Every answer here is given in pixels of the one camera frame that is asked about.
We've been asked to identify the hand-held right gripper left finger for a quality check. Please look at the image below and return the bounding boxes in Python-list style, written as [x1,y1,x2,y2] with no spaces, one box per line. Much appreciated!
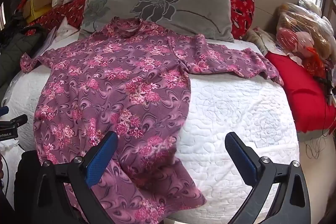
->
[34,131,118,224]

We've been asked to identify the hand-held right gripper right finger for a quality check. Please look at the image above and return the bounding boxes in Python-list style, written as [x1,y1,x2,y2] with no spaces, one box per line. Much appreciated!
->
[225,132,311,224]

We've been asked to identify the purple floral dress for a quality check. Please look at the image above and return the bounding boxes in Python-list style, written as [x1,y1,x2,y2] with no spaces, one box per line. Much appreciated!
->
[20,17,284,224]

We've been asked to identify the white quilted bed cover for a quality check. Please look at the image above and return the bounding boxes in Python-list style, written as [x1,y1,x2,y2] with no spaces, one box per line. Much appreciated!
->
[1,27,301,224]

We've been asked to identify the dark green jacket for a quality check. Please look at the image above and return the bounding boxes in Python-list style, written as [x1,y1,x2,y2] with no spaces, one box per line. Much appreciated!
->
[0,25,49,101]

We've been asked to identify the white paper sheet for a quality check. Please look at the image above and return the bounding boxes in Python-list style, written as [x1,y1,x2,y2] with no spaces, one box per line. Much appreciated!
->
[33,17,80,59]

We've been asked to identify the cardboard box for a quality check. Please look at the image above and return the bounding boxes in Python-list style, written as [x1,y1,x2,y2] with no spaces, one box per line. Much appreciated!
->
[23,0,57,22]

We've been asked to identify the beige folded cloth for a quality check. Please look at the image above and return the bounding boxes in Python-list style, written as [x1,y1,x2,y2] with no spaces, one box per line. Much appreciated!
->
[243,27,279,55]

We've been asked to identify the clear plastic bag of items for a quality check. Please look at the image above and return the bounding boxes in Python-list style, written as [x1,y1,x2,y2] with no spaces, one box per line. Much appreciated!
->
[276,0,336,77]

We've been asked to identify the grey floral pillow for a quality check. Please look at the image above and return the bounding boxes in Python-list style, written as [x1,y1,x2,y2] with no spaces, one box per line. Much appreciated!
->
[79,0,235,43]

